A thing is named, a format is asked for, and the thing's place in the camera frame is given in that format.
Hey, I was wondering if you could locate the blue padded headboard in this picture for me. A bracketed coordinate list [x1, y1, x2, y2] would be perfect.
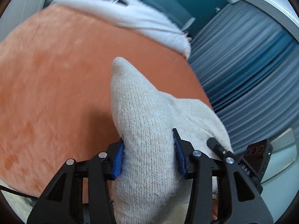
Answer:
[117, 0, 206, 28]

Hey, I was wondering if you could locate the white duvet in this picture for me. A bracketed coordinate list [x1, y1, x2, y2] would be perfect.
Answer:
[50, 0, 192, 59]

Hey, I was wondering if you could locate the grey sweater with black hearts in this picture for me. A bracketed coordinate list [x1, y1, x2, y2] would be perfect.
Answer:
[110, 56, 234, 224]

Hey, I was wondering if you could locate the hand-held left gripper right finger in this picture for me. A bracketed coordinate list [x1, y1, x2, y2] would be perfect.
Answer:
[172, 128, 274, 224]

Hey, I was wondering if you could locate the black cable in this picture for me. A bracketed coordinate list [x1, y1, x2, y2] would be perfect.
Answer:
[0, 184, 40, 200]

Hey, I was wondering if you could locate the cream fluffy cloth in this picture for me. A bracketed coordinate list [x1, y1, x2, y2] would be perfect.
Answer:
[0, 179, 36, 224]

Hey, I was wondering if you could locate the orange plush blanket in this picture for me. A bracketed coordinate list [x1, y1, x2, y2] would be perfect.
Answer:
[0, 5, 214, 199]

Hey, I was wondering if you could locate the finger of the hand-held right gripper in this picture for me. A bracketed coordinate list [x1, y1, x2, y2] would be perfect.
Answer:
[207, 137, 234, 158]

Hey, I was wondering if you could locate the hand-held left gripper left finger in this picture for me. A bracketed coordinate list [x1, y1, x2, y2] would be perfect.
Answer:
[27, 142, 125, 224]

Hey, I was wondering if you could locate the blue-grey curtain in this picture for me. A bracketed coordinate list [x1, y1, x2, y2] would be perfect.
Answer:
[187, 2, 299, 155]

